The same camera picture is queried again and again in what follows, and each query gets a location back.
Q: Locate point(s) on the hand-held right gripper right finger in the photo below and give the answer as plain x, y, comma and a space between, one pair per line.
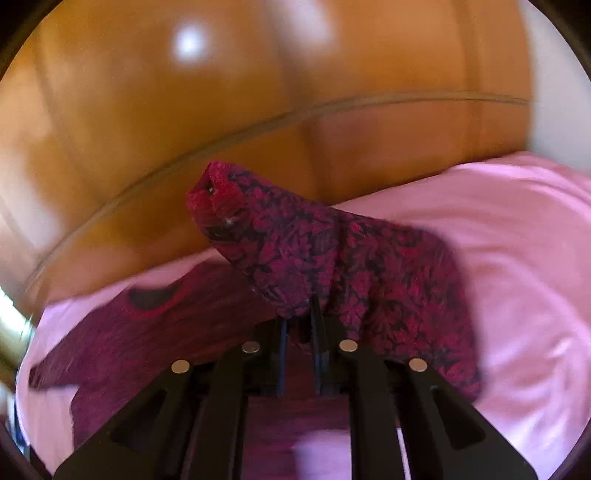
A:
318, 364

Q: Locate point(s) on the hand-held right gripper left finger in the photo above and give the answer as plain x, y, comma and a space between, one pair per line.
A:
280, 364

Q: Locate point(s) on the wooden headboard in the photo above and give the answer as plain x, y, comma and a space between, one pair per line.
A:
138, 115

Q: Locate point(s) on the red black patterned knit garment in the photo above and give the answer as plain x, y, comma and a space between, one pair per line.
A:
369, 277

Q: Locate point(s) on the pink bed sheet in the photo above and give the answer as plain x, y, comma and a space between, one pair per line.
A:
531, 254

